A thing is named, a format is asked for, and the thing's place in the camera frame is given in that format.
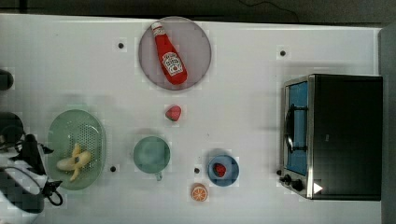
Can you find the black cylinder post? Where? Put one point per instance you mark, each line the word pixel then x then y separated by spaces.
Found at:
pixel 6 80

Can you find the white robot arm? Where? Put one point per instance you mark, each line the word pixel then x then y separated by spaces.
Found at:
pixel 22 181

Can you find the blue bowl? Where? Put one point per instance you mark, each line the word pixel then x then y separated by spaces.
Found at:
pixel 232 170

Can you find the yellow plush banana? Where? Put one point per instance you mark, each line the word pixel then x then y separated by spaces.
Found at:
pixel 76 162

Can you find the black round base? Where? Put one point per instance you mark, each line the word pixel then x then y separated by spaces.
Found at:
pixel 11 128

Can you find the green cup with handle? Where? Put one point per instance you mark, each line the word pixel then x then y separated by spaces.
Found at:
pixel 152 155

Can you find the pink plush strawberry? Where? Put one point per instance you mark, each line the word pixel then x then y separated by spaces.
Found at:
pixel 174 113

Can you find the black toaster oven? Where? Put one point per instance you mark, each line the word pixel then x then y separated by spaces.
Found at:
pixel 332 137

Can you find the red strawberry in bowl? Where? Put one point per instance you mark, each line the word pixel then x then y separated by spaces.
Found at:
pixel 219 170

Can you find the red ketchup bottle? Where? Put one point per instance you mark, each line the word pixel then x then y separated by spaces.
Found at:
pixel 170 61

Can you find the orange slice toy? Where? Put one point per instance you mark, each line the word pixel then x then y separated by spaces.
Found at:
pixel 199 192

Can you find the green oval strainer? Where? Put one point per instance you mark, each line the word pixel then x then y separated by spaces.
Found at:
pixel 76 126

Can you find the grey round plate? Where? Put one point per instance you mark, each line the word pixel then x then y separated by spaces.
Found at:
pixel 190 41

